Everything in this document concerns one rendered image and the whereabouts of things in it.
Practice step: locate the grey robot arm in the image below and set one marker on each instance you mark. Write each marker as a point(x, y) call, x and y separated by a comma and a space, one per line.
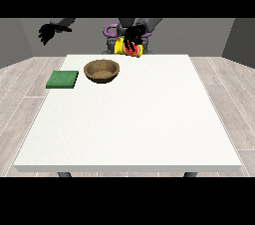
point(65, 21)
point(150, 22)

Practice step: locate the green square pad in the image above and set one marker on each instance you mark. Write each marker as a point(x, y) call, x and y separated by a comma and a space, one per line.
point(62, 79)

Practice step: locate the brown wooden bowl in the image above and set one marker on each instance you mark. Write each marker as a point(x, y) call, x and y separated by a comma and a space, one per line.
point(101, 71)

